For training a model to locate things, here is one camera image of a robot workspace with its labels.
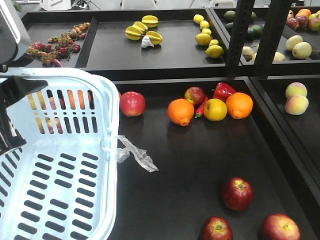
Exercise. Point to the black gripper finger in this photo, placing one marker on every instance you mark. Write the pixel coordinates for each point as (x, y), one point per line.
(10, 138)

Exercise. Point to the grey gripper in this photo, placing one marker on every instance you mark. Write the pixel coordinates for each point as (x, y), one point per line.
(14, 42)

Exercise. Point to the light blue plastic basket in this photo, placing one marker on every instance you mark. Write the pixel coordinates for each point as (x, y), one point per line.
(62, 184)

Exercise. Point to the clear plastic strip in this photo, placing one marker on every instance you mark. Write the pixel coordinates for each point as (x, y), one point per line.
(121, 147)

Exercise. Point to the red apple far left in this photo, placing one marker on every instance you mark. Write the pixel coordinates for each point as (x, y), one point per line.
(132, 104)

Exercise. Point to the white garlic bulb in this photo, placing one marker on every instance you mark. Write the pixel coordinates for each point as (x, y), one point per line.
(146, 42)

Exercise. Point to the large orange left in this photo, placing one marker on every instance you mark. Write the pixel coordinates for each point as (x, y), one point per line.
(180, 111)

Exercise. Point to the large orange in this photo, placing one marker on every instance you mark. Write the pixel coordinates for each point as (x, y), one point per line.
(239, 105)
(180, 111)

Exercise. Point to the dark red mango apple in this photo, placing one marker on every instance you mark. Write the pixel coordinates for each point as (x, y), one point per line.
(195, 95)

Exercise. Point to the red chili pepper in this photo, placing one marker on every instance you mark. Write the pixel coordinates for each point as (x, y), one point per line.
(199, 112)

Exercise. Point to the upper black fruit tray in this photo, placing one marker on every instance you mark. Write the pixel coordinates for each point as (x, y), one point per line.
(108, 52)

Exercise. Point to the yellow apple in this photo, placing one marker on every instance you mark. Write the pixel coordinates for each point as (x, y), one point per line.
(215, 110)

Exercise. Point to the red bell pepper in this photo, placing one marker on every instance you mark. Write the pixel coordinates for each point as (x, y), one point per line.
(223, 91)

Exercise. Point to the dark red apple lower left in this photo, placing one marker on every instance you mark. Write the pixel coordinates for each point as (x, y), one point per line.
(216, 228)

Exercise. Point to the large orange right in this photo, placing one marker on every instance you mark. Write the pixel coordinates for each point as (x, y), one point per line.
(239, 105)

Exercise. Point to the black wooden fruit display stand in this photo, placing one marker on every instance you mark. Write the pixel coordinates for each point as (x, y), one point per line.
(196, 160)

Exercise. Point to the pink red apple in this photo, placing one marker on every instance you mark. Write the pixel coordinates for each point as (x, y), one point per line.
(279, 226)

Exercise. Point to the pale peach back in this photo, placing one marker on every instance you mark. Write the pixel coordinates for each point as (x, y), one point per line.
(296, 88)

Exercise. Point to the pale peach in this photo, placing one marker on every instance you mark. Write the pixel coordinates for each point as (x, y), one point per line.
(296, 88)
(296, 104)

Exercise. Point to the pale peach front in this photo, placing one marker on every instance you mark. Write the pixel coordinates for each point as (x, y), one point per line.
(296, 104)

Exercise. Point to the pale yellow pear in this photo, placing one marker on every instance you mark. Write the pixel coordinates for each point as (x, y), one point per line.
(302, 50)

